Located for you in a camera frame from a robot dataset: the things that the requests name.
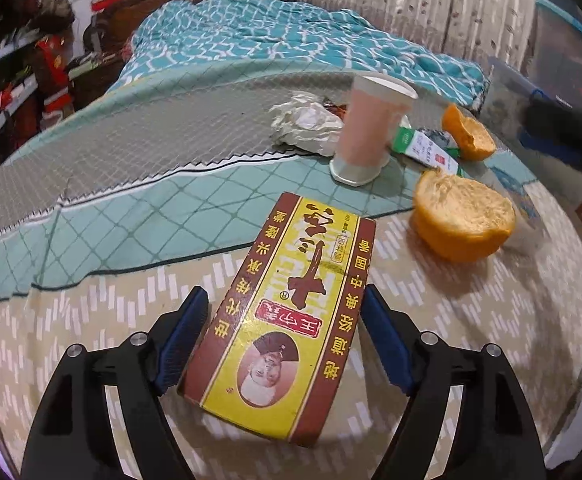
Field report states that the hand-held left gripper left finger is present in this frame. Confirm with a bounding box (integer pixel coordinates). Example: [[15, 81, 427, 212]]
[[21, 286, 210, 480]]

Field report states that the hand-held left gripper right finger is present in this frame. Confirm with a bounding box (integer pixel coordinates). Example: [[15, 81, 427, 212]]
[[360, 284, 562, 480]]

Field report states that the yellow and brown cardboard box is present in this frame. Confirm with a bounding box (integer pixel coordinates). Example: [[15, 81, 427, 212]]
[[177, 192, 376, 448]]

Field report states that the large orange peel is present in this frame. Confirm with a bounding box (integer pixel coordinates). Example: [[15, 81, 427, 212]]
[[410, 167, 516, 264]]

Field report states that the clear plastic wrapper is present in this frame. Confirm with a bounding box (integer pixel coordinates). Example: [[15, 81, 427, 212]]
[[486, 165, 542, 256]]

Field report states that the green and white packet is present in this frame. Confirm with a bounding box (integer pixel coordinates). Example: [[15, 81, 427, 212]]
[[390, 115, 464, 177]]

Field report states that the small orange peel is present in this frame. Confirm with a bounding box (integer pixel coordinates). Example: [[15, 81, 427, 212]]
[[441, 103, 498, 162]]

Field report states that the white tissue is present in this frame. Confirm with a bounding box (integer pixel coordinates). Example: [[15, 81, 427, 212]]
[[269, 91, 346, 157]]

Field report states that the small dark snack wrapper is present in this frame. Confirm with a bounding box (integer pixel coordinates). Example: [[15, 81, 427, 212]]
[[322, 97, 350, 122]]

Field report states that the patterned bed sheet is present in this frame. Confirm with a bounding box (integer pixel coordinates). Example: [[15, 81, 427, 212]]
[[0, 62, 582, 480]]

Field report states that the dark wooden nightstand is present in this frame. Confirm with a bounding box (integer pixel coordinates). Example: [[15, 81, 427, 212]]
[[66, 52, 122, 111]]

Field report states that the red gift bag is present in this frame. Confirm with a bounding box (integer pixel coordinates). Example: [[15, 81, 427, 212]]
[[33, 35, 72, 121]]

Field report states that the teal patterned quilt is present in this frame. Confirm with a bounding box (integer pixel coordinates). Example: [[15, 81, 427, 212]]
[[105, 0, 489, 106]]

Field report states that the beige leaf print curtain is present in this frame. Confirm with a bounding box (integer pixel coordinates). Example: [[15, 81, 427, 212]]
[[298, 0, 539, 68]]

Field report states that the clear storage box blue handle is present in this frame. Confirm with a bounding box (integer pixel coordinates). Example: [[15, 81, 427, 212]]
[[481, 55, 582, 171]]

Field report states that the cluttered wall shelf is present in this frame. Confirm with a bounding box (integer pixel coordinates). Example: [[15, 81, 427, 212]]
[[0, 30, 42, 171]]

